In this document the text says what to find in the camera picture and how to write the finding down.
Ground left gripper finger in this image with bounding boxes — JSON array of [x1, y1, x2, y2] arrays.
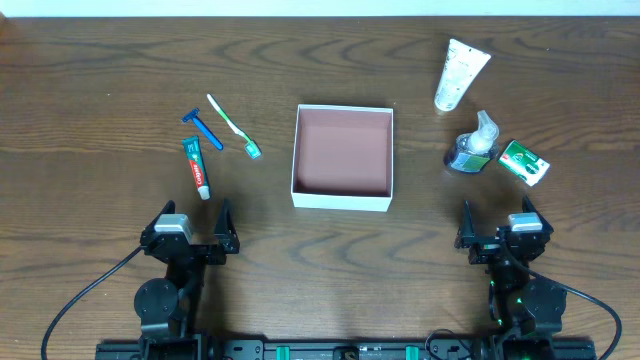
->
[[155, 200, 175, 221], [214, 199, 237, 244]]

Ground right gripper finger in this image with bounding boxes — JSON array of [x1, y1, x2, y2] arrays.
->
[[521, 195, 538, 214], [458, 200, 474, 238]]

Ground green soap bar box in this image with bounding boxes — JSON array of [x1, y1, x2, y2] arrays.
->
[[498, 140, 551, 187]]

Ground Colgate toothpaste tube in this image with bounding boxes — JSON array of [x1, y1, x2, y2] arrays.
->
[[182, 136, 211, 200]]

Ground clear pump soap bottle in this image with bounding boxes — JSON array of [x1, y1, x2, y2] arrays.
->
[[444, 110, 500, 174]]

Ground blue disposable razor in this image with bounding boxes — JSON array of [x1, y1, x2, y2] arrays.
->
[[182, 108, 224, 151]]

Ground white lotion tube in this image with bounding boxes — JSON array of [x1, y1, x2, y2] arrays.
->
[[434, 39, 492, 112]]

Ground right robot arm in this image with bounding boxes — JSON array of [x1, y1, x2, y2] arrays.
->
[[454, 197, 567, 359]]

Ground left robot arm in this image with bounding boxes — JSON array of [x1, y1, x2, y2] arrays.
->
[[134, 200, 240, 360]]

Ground green white toothbrush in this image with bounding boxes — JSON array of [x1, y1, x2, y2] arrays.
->
[[206, 94, 262, 159]]

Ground white cardboard box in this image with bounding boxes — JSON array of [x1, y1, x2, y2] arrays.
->
[[290, 104, 394, 212]]

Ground left black cable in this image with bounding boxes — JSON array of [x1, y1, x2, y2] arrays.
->
[[40, 245, 144, 360]]

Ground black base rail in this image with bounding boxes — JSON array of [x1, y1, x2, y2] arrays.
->
[[95, 338, 597, 360]]

